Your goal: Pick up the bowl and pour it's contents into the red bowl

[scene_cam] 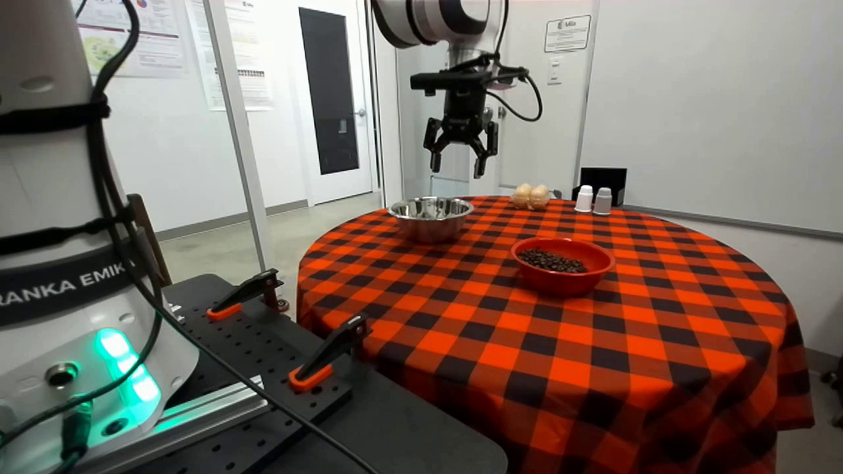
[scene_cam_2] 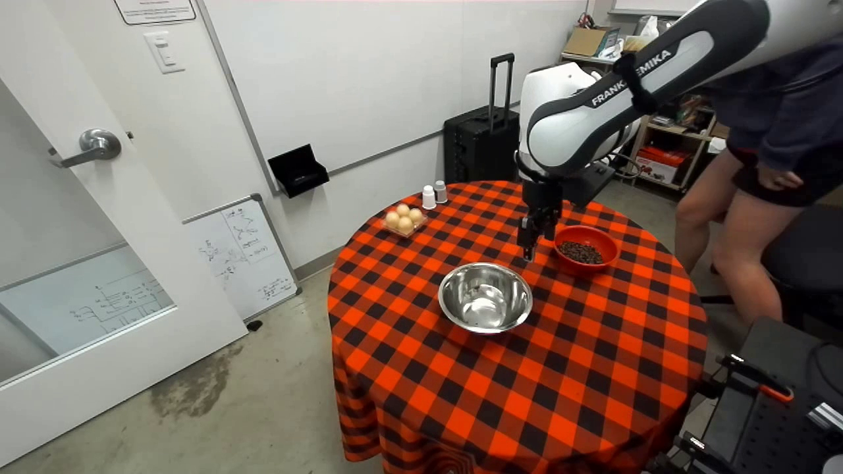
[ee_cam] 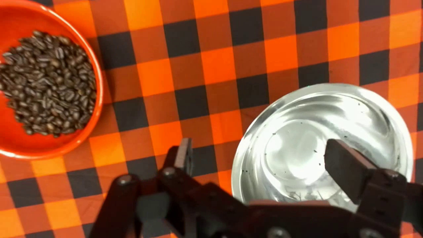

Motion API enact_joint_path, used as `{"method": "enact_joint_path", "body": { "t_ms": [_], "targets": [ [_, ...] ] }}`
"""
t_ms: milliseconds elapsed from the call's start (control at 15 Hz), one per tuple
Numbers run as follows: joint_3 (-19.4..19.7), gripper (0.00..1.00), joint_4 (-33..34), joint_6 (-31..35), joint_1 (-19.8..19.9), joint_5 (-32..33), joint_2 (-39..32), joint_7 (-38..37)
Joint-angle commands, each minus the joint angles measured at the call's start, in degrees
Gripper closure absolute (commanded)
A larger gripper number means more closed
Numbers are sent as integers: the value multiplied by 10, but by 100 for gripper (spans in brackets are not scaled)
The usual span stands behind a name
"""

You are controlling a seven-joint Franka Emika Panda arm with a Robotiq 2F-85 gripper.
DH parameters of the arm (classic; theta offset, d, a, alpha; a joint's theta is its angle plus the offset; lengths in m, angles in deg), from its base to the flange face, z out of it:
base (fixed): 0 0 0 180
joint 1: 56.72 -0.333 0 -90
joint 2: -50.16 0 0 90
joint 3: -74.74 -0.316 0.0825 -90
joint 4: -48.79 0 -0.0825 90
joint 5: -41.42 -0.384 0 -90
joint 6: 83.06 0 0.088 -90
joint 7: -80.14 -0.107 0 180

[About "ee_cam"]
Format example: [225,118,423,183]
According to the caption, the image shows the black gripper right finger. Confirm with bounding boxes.
[324,138,385,207]

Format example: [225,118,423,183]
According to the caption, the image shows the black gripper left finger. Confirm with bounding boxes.
[174,137,196,178]

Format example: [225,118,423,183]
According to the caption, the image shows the stainless steel bowl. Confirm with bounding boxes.
[231,83,416,213]

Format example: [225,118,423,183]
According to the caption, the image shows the coffee beans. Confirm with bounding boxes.
[0,30,98,138]

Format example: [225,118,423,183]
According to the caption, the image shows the red bowl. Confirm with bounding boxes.
[0,0,106,162]

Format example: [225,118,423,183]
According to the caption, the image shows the red black checked tablecloth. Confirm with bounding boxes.
[0,0,423,238]

